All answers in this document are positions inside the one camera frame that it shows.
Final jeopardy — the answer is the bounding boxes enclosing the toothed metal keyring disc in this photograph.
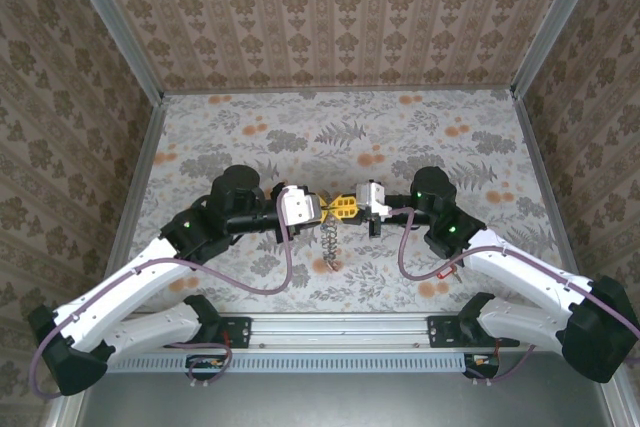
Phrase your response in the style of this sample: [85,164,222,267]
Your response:
[321,189,343,272]

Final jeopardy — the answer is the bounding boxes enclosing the floral table cover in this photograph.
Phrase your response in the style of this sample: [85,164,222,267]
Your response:
[113,90,576,316]

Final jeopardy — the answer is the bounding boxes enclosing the black wiring connector box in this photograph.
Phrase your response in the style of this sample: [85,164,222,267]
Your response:
[463,352,502,379]

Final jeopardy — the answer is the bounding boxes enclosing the grey metal panel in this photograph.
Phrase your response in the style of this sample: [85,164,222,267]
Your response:
[79,371,614,427]

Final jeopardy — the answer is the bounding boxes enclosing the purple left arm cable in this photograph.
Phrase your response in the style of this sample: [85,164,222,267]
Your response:
[29,191,296,400]

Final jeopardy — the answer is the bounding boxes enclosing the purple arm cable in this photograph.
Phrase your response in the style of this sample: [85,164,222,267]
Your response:
[29,191,296,400]
[392,206,640,388]

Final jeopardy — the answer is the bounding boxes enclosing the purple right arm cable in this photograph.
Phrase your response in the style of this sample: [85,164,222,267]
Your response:
[392,206,640,388]

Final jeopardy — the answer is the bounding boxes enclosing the aluminium table side rail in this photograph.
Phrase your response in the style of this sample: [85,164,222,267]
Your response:
[107,95,169,268]
[514,95,584,278]

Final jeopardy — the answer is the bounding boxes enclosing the thin aluminium table rail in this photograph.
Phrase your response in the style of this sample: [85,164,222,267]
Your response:
[162,86,516,96]

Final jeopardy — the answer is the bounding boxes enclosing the aluminium mounting rail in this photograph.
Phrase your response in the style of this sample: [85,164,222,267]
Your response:
[107,310,569,352]

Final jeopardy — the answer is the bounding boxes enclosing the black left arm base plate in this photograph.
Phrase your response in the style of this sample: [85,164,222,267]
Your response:
[163,315,252,349]

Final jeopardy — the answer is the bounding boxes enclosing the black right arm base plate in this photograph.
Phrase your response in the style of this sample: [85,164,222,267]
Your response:
[427,315,521,349]

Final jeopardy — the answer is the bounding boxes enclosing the slotted grey cable duct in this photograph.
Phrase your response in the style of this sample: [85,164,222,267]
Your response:
[107,352,469,374]

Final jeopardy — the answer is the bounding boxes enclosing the aluminium frame post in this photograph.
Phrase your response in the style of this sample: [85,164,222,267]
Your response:
[58,0,166,101]
[510,0,610,98]

